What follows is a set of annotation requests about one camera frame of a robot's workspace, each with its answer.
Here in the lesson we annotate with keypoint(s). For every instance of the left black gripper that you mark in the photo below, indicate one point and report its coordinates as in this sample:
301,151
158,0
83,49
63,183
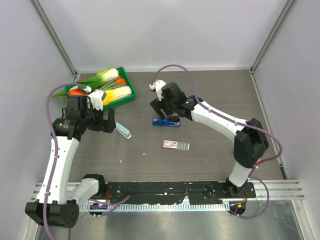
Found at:
105,125

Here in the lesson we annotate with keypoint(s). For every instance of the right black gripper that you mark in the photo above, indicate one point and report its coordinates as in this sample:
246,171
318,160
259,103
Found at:
156,104

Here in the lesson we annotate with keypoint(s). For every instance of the dark blue stapler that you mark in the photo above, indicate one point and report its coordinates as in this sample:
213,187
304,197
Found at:
164,123

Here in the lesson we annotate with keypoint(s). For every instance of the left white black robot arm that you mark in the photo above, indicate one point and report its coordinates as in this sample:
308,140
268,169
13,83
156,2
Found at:
54,205

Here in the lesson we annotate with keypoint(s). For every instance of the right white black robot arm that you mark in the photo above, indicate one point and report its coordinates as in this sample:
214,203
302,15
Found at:
248,137

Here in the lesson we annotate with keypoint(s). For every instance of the yellow white napa cabbage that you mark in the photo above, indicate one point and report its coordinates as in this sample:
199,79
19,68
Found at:
116,94

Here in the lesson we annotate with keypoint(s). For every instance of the green long beans bundle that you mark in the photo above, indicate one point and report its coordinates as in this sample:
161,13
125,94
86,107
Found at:
110,86

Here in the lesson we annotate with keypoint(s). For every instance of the green plastic tray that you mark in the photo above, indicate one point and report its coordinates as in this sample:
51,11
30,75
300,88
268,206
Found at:
125,100

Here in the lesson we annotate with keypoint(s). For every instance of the small orange carrot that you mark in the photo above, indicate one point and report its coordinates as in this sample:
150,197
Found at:
121,80

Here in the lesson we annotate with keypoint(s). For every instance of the upper white bok choy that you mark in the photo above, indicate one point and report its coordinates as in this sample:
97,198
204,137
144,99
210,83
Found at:
100,79

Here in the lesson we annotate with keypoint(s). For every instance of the large orange carrot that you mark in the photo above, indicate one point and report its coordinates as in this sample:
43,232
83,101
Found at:
77,92

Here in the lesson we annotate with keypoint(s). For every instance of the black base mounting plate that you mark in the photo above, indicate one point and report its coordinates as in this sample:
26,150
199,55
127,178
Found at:
174,192

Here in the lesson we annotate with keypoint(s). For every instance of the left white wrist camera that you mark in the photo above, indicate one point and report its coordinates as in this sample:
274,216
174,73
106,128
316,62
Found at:
97,99

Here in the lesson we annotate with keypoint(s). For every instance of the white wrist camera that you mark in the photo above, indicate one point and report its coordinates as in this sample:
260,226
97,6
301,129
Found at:
97,99
157,88

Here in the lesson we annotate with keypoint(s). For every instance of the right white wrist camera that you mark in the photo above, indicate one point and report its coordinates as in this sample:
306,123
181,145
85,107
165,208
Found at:
157,88

